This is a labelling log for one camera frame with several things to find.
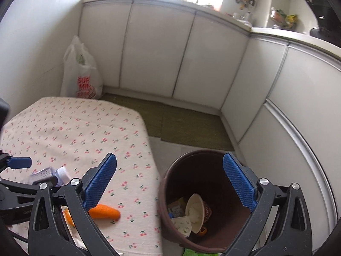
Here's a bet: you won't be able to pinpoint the orange peel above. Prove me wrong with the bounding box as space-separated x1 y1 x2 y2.
63 204 121 227

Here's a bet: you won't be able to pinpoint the clear plastic water bottle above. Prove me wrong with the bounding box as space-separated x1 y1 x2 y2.
28 166 71 186

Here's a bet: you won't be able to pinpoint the brown round trash bin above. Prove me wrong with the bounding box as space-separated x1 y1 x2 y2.
158 150 250 253

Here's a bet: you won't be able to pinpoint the white kitchen base cabinets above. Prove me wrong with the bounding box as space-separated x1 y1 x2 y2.
79 0 340 249

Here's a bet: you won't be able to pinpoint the cherry pattern tablecloth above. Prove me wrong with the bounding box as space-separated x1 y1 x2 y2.
1 97 162 255

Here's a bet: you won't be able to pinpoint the instant noodle cup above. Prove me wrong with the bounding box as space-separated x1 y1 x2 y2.
185 193 212 233

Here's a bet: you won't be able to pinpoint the white plastic shopping bag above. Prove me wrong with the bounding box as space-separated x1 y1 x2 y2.
60 35 103 99

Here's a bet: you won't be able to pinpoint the green floor mat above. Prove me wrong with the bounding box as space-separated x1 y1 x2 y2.
102 94 234 151

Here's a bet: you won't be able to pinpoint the green yellow packages on counter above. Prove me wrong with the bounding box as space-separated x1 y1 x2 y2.
270 7 298 31

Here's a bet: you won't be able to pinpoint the black camera box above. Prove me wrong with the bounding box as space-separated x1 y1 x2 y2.
0 98 10 131

